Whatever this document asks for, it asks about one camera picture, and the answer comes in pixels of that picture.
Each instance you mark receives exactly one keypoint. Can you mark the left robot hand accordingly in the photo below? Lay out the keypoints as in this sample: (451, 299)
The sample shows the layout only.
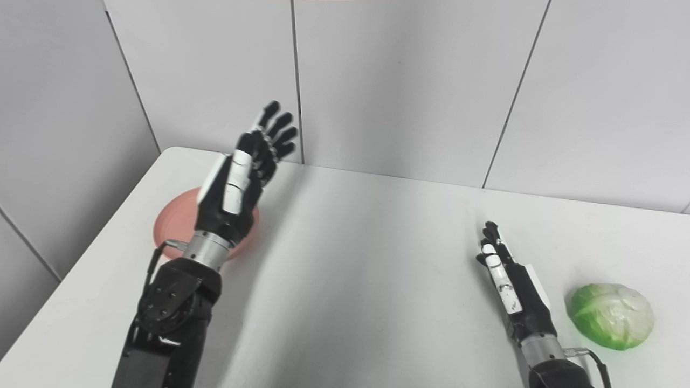
(237, 183)

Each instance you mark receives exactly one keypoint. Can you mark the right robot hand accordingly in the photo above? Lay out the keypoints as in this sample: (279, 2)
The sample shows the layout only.
(520, 299)

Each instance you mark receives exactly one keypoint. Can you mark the pink plate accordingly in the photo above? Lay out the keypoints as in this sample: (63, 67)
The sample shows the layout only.
(175, 223)

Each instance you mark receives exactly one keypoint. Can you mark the green cabbage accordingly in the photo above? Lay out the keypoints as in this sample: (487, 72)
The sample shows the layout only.
(612, 316)

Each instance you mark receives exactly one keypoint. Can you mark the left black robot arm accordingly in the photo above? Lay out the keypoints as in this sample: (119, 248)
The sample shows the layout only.
(172, 318)

